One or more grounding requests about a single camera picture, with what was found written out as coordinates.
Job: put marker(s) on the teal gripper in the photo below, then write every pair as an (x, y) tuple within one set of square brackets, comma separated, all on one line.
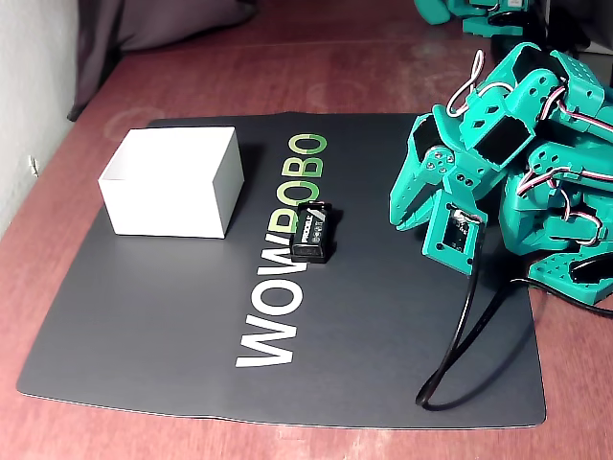
[(416, 184)]

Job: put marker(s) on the small black battery pack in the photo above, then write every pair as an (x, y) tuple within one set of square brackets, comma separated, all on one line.
[(311, 235)]

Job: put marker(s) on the second teal robot arm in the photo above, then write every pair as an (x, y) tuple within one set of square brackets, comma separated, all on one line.
[(431, 12)]

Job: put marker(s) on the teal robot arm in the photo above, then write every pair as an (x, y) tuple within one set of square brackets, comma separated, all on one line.
[(574, 81)]

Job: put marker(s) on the white open cardboard box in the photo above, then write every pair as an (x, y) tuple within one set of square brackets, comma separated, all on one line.
[(167, 201)]

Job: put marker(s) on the black mat with WOWROBO print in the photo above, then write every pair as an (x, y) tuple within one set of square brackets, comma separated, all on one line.
[(143, 311)]

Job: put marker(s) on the grey cloth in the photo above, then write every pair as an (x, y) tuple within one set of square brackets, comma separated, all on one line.
[(143, 24)]

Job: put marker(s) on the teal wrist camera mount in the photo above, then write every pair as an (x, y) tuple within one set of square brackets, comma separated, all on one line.
[(437, 230)]

